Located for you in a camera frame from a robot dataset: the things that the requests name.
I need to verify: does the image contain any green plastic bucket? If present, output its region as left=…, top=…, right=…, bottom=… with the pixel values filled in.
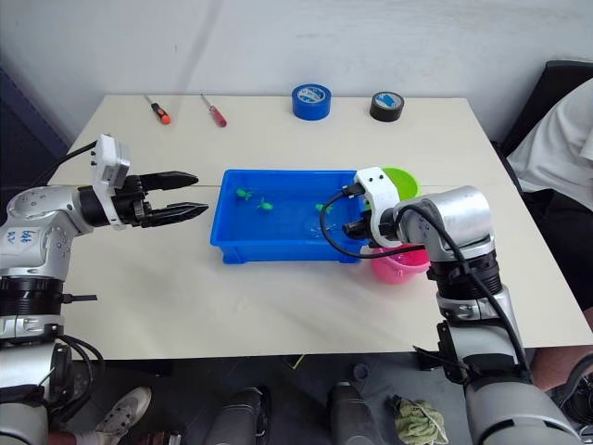
left=380, top=166, right=422, bottom=203

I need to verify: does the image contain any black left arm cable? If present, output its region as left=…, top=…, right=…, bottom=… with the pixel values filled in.
left=34, top=138, right=101, bottom=187

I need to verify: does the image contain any green crumpled cloth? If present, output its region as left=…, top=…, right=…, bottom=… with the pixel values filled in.
left=388, top=394, right=449, bottom=445

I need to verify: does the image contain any dark blue partition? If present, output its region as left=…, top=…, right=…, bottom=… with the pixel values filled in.
left=0, top=64, right=70, bottom=189

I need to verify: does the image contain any bare leg of person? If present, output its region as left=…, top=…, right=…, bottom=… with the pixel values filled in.
left=530, top=345, right=593, bottom=393

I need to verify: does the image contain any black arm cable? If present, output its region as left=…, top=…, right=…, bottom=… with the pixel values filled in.
left=34, top=138, right=101, bottom=187
left=322, top=184, right=534, bottom=372

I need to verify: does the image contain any black chair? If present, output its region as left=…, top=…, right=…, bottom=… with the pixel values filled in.
left=502, top=58, right=593, bottom=157

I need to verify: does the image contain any blue tape roll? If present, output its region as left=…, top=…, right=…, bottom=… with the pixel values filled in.
left=291, top=83, right=333, bottom=121

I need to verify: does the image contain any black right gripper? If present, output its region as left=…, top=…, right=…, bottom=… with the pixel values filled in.
left=341, top=210, right=379, bottom=243

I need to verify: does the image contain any person in white shirt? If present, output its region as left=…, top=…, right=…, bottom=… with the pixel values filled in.
left=507, top=78, right=593, bottom=298

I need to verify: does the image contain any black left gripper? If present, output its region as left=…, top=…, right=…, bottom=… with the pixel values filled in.
left=110, top=171, right=210, bottom=229

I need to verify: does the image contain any white shoe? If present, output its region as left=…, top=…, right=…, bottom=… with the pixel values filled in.
left=95, top=387, right=153, bottom=437

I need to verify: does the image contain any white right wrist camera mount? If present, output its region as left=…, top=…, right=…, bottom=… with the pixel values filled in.
left=354, top=166, right=404, bottom=248

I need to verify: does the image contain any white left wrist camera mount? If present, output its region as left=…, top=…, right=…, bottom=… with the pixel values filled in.
left=90, top=133, right=132, bottom=231

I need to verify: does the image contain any black tape roll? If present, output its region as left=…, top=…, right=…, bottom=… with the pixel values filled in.
left=369, top=91, right=405, bottom=123

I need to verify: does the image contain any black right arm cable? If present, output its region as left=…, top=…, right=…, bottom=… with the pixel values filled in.
left=322, top=184, right=534, bottom=372

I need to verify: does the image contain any pink plastic bucket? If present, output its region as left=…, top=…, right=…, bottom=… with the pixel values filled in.
left=369, top=245, right=432, bottom=286

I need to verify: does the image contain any orange handled screwdriver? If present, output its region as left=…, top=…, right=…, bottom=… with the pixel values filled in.
left=144, top=95, right=172, bottom=125

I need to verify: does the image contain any red handled screwdriver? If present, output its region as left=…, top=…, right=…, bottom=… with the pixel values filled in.
left=200, top=94, right=229, bottom=128

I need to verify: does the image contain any blue plastic tub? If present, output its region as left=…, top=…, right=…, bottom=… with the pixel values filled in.
left=208, top=168, right=372, bottom=264

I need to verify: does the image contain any dark rounded shape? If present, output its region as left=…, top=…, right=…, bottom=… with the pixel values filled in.
left=217, top=388, right=272, bottom=445
left=326, top=382, right=395, bottom=445

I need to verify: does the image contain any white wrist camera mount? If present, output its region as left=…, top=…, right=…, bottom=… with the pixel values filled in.
left=354, top=166, right=404, bottom=248
left=90, top=133, right=132, bottom=231

